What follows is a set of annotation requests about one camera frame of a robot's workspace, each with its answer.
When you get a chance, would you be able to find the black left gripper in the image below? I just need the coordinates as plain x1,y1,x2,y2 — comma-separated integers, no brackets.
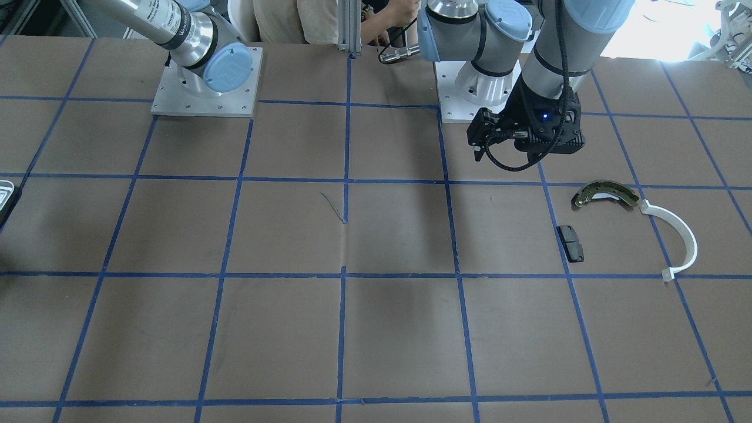
499,77,586,156

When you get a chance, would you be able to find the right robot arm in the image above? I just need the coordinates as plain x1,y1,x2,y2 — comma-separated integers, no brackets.
90,1,253,93

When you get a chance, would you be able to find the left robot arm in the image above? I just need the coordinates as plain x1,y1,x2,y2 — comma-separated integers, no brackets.
417,1,634,165

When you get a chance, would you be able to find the silver ribbed metal tray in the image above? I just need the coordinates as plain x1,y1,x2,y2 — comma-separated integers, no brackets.
1,180,17,220

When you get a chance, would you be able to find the olive metal brake shoe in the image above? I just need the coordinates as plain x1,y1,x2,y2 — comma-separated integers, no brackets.
571,179,641,208

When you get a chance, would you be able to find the dark grey brake pad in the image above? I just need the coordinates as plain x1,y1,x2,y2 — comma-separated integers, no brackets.
557,225,585,263

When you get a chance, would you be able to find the white curved plastic strip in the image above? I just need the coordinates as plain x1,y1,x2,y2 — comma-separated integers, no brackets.
637,199,699,282

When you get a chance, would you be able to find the person in beige shirt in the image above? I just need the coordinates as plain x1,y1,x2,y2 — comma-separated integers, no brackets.
253,1,421,45

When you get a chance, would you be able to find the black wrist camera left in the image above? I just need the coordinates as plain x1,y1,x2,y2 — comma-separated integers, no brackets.
466,108,499,162

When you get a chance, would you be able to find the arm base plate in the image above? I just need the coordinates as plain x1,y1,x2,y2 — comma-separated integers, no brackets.
434,60,523,124
150,46,264,118

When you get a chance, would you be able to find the aluminium frame post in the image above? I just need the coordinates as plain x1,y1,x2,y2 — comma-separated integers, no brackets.
337,0,362,56

